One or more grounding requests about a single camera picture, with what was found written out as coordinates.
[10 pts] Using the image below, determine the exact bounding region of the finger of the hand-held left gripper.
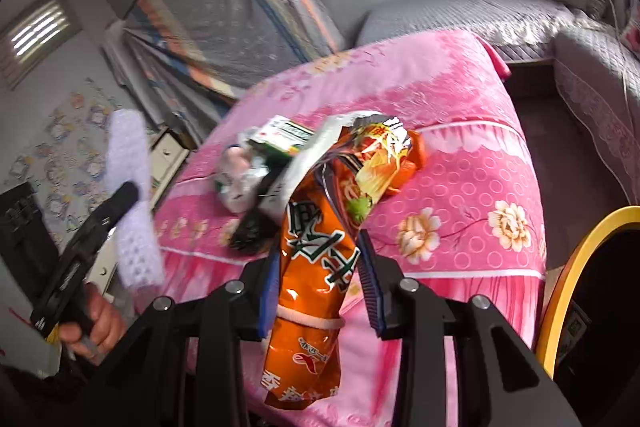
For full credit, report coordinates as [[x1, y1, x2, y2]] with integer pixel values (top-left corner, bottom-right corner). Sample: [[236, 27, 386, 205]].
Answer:
[[90, 183, 141, 229]]

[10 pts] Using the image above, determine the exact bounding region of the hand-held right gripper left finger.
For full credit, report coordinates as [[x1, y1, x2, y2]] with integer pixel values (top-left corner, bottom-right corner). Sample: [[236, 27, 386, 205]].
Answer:
[[60, 249, 281, 427]]

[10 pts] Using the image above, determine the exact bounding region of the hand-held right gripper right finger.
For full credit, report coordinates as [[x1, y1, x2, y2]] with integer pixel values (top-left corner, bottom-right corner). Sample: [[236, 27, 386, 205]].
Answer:
[[356, 229, 583, 427]]

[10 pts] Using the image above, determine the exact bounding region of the white crocheted cloth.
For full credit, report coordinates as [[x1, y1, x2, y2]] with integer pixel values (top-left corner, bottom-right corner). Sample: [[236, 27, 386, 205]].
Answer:
[[102, 109, 166, 293]]

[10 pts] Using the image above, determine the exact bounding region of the orange noodle packet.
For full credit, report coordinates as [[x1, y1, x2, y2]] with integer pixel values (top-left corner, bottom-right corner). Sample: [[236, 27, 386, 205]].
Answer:
[[262, 112, 413, 412]]

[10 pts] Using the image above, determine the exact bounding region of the white green tissue packet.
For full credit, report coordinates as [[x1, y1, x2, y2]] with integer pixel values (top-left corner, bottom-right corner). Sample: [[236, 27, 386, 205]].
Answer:
[[260, 114, 351, 220]]

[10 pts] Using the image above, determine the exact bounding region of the small white green carton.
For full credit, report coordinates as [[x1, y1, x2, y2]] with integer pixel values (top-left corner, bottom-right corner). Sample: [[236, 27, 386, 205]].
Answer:
[[248, 116, 313, 155]]

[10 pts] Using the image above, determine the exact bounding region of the yellow rimmed bin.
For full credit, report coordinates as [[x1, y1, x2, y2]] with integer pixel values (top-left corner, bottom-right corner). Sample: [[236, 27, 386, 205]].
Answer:
[[535, 205, 640, 427]]

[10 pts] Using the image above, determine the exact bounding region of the person's left forearm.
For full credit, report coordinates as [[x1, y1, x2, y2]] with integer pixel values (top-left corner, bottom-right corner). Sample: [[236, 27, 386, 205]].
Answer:
[[0, 347, 101, 427]]

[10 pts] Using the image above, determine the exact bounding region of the person's left hand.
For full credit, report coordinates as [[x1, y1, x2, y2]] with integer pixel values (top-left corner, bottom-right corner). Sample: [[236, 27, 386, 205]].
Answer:
[[59, 282, 128, 363]]

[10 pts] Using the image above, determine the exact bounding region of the dark box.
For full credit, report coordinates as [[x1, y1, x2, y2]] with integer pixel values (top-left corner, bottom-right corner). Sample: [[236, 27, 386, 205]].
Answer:
[[0, 182, 58, 290]]

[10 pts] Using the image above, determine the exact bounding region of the white drawer cabinet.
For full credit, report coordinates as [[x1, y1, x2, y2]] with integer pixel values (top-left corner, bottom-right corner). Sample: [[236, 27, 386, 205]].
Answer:
[[147, 124, 191, 208]]

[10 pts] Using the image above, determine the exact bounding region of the black wrapper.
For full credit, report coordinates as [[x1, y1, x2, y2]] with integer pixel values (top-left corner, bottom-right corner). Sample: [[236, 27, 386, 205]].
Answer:
[[227, 172, 286, 253]]

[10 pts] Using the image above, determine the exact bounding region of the cartoon print cloth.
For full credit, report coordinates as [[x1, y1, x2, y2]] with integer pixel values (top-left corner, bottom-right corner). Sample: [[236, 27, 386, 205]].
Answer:
[[10, 79, 126, 233]]

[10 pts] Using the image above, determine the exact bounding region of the crumpled white plastic wrapper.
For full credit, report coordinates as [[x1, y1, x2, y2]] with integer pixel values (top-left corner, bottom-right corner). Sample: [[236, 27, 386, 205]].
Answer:
[[215, 132, 266, 212]]

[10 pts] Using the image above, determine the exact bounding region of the pink floral blanket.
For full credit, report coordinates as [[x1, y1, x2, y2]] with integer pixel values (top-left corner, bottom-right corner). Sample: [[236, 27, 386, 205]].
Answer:
[[120, 29, 548, 427]]

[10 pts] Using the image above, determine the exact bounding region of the louvred window vent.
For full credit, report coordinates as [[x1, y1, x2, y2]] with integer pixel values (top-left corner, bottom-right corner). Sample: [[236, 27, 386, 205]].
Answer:
[[0, 0, 76, 88]]

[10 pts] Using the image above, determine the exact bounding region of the striped grey bed sheet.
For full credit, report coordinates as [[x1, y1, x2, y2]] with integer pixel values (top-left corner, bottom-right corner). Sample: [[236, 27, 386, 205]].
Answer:
[[122, 0, 346, 100]]

